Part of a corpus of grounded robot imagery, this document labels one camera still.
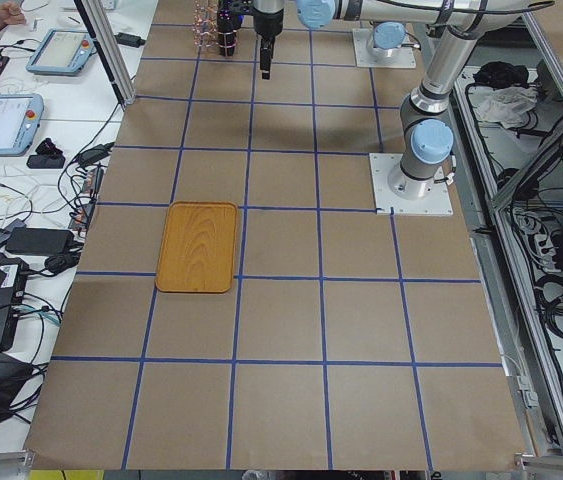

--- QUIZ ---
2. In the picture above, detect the teach pendant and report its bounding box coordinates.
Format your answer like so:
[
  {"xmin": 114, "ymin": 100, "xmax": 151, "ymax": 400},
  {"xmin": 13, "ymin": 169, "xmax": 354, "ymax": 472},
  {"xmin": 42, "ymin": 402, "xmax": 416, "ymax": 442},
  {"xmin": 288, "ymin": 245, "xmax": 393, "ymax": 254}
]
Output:
[
  {"xmin": 26, "ymin": 29, "xmax": 94, "ymax": 76},
  {"xmin": 0, "ymin": 93, "xmax": 44, "ymax": 157}
]

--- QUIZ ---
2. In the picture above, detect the black power adapter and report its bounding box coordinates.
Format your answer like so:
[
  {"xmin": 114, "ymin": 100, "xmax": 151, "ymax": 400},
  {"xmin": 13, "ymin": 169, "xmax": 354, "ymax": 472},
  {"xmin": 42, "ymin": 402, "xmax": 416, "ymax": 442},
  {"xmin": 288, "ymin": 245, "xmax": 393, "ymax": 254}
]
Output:
[{"xmin": 5, "ymin": 227, "xmax": 73, "ymax": 256}]

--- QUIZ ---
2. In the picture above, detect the lower teach pendant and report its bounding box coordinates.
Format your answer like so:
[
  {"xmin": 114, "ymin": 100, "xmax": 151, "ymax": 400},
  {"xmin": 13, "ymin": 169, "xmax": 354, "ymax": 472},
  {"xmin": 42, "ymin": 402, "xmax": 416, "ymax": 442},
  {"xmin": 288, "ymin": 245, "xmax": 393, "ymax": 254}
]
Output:
[{"xmin": 0, "ymin": 93, "xmax": 44, "ymax": 157}]

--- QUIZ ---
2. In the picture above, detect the wooden tray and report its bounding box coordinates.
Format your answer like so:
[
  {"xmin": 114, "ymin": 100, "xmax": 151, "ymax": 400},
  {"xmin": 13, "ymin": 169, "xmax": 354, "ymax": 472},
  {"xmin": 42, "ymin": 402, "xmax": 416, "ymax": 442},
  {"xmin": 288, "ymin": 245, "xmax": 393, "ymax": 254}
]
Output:
[{"xmin": 155, "ymin": 201, "xmax": 238, "ymax": 294}]

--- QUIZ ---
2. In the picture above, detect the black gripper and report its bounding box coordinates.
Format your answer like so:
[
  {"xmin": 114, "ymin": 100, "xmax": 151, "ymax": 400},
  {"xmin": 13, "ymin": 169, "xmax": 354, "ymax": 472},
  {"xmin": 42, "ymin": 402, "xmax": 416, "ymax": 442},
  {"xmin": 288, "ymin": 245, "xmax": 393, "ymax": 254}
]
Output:
[{"xmin": 253, "ymin": 0, "xmax": 281, "ymax": 40}]

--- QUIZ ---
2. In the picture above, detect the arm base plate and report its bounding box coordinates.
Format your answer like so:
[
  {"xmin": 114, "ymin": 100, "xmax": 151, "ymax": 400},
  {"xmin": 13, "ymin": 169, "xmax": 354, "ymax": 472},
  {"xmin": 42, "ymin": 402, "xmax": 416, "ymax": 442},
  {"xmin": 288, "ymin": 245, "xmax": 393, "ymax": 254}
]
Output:
[
  {"xmin": 369, "ymin": 153, "xmax": 453, "ymax": 217},
  {"xmin": 352, "ymin": 22, "xmax": 417, "ymax": 69}
]

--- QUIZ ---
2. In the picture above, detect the crumpled white cloth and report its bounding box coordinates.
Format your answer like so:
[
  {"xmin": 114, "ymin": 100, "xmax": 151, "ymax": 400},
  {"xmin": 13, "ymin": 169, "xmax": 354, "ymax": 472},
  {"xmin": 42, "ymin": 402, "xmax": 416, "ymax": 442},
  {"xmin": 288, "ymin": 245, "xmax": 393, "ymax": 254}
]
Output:
[{"xmin": 475, "ymin": 86, "xmax": 538, "ymax": 129}]

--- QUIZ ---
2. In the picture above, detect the aluminium frame post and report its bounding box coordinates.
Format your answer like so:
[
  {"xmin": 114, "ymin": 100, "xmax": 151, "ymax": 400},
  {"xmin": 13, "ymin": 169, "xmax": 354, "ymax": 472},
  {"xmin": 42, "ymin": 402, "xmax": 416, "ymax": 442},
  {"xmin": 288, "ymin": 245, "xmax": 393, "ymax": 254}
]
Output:
[{"xmin": 74, "ymin": 0, "xmax": 136, "ymax": 109}]

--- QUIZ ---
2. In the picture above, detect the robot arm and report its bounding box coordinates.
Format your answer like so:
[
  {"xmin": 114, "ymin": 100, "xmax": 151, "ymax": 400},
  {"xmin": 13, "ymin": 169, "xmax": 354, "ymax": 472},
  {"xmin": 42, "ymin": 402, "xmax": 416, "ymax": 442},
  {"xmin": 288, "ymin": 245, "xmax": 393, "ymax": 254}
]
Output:
[{"xmin": 296, "ymin": 0, "xmax": 530, "ymax": 200}]

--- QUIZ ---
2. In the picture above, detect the copper wire bottle basket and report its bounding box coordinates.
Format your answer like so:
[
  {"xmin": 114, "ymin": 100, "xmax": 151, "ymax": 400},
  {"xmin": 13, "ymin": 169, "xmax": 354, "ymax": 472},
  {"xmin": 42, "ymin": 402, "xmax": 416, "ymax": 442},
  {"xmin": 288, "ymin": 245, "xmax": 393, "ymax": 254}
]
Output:
[{"xmin": 192, "ymin": 0, "xmax": 219, "ymax": 50}]

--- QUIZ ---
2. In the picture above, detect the person hand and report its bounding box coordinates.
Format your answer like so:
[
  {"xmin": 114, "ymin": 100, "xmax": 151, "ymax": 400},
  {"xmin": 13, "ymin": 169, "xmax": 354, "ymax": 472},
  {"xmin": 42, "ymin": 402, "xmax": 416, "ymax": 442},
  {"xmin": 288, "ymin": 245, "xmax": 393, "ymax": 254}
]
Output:
[{"xmin": 0, "ymin": 1, "xmax": 27, "ymax": 31}]

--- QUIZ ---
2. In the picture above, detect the upper teach pendant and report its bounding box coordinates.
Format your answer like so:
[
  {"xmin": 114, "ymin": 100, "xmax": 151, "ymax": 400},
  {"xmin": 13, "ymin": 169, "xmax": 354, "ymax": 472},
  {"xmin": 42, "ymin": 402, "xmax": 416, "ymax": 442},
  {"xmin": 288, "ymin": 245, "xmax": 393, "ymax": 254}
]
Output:
[{"xmin": 26, "ymin": 29, "xmax": 94, "ymax": 76}]

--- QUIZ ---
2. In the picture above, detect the dark wine bottle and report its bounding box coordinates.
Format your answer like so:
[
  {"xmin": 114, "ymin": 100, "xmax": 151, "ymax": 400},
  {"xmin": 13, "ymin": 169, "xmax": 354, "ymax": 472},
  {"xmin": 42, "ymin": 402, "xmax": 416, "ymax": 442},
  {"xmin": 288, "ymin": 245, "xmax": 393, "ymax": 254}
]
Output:
[
  {"xmin": 259, "ymin": 37, "xmax": 275, "ymax": 80},
  {"xmin": 217, "ymin": 10, "xmax": 241, "ymax": 57}
]

